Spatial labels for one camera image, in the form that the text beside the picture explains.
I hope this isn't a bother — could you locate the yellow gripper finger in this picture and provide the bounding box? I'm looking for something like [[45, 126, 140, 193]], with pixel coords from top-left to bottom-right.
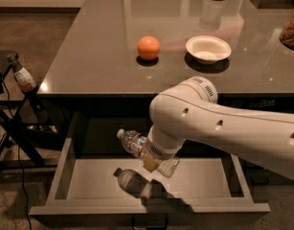
[[143, 156, 160, 173]]

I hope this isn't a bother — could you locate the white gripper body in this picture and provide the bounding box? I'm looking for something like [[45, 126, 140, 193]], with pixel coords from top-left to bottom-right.
[[147, 125, 185, 160]]

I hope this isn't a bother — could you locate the clear plastic water bottle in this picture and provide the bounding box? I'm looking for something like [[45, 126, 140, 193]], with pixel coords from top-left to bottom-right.
[[117, 129, 180, 178]]

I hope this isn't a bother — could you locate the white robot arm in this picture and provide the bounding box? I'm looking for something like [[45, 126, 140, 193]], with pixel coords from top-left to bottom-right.
[[147, 77, 294, 180]]

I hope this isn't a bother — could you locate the open grey top drawer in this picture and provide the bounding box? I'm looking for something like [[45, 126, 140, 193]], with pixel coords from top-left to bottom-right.
[[30, 113, 270, 229]]

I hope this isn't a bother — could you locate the dark glass soda bottle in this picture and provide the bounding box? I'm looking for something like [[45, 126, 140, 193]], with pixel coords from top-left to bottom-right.
[[7, 54, 48, 123]]

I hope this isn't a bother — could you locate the orange fruit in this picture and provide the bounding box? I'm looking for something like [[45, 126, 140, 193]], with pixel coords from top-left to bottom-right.
[[137, 35, 160, 60]]

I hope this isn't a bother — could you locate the white paper bowl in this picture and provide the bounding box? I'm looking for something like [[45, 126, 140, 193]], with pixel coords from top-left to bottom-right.
[[185, 35, 232, 64]]

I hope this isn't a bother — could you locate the black side table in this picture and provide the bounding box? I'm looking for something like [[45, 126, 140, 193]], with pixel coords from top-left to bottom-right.
[[0, 50, 63, 170]]

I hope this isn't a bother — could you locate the metal drawer handle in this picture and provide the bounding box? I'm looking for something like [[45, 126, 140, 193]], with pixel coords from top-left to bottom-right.
[[131, 216, 169, 230]]

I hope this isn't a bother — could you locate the black power cable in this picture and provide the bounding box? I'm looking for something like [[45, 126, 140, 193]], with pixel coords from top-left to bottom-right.
[[1, 77, 34, 230]]

